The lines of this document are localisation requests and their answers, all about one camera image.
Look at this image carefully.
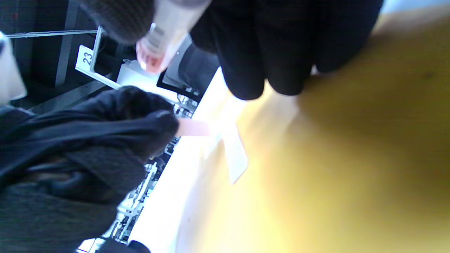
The person's left hand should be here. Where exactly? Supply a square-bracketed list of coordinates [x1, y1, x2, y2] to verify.
[0, 86, 180, 253]

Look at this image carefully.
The blue sticky note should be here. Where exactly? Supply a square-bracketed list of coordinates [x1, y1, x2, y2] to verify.
[220, 121, 249, 185]

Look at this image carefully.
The pink sticky note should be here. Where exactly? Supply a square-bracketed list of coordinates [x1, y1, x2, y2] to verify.
[176, 119, 220, 137]

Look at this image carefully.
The red glue stick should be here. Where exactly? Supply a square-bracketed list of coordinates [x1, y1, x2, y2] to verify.
[135, 0, 211, 74]

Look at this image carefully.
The person's right hand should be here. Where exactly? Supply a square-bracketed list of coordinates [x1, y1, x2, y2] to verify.
[79, 0, 384, 101]

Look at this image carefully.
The orange L-shaped folder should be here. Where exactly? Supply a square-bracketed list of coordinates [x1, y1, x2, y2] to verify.
[176, 4, 450, 253]

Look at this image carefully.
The white sign plate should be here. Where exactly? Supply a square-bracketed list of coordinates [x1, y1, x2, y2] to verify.
[75, 45, 122, 89]

